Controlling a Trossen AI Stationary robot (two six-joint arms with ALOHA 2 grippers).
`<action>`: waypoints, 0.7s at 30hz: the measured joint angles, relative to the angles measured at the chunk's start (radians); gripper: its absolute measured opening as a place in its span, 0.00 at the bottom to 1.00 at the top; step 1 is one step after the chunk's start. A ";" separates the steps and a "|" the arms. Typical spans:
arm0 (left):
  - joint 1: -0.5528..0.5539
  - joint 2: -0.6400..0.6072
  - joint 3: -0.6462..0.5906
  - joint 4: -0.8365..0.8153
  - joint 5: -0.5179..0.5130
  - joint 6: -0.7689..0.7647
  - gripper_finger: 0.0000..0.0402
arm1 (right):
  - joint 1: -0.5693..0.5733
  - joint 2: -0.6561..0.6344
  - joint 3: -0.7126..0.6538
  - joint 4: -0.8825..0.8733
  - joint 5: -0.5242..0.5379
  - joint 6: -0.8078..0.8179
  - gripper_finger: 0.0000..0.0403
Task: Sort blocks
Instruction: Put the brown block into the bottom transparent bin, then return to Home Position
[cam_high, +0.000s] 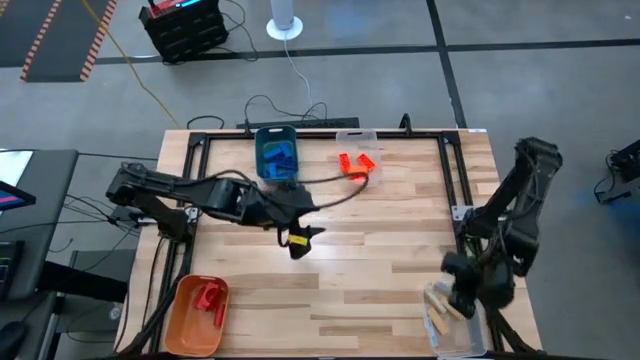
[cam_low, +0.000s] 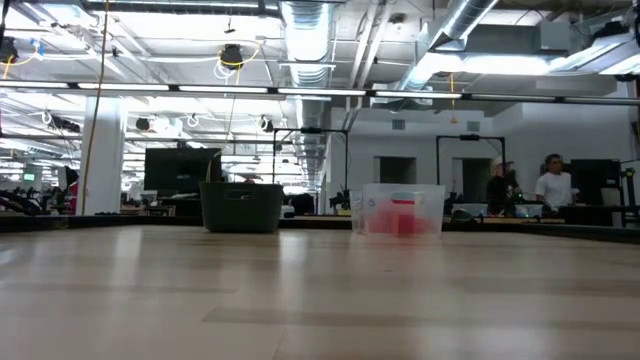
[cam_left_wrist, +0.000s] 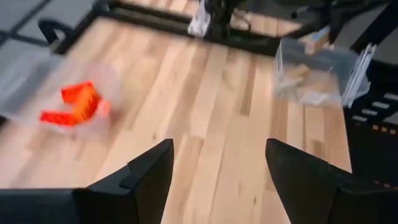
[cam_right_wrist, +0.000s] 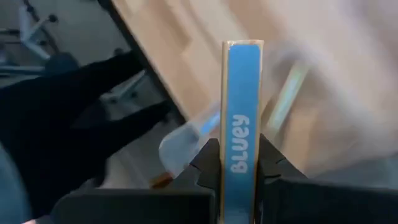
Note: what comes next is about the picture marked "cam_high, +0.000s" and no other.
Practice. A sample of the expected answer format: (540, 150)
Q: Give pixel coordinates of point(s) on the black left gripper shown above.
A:
(295, 230)

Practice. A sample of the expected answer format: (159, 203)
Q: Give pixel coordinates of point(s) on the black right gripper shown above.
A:
(480, 285)

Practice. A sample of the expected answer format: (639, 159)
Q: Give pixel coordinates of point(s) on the wooden block with blue print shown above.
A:
(431, 337)

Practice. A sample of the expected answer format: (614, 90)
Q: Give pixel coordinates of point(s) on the smooth blue block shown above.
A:
(270, 172)

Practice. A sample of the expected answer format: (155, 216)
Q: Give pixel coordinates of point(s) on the large orange toy brick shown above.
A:
(357, 173)

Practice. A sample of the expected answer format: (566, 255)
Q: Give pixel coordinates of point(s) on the red wedge block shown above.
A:
(204, 300)

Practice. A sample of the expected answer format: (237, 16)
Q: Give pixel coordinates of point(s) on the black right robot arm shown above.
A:
(520, 200)

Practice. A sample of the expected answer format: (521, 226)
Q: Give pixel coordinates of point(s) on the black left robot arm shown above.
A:
(200, 192)

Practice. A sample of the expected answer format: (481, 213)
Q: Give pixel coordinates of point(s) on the teal plastic bin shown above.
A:
(276, 134)

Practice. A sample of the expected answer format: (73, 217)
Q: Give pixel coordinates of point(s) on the orange plastic bin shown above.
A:
(187, 330)

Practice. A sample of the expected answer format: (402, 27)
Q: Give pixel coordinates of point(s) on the black controller box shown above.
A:
(131, 216)

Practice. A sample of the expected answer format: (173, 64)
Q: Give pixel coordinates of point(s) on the black floor equipment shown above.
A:
(622, 170)

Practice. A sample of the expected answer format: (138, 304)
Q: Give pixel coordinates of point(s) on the white round stand base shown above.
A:
(284, 20)

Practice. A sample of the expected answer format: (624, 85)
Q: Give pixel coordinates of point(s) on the black equipment crate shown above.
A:
(182, 32)

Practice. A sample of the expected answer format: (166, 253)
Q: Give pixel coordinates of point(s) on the grey desk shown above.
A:
(45, 210)

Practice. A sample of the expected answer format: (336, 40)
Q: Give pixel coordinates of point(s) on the tilted display screen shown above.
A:
(15, 196)

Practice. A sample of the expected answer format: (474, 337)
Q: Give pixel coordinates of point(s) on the black keyboard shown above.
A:
(9, 267)

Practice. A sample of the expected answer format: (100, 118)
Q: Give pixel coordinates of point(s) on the dark mat with striped edges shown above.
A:
(65, 35)
(20, 30)

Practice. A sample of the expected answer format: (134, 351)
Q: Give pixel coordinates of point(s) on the grey metal bracket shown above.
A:
(461, 212)

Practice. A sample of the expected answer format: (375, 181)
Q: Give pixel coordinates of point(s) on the black table frame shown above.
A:
(425, 134)

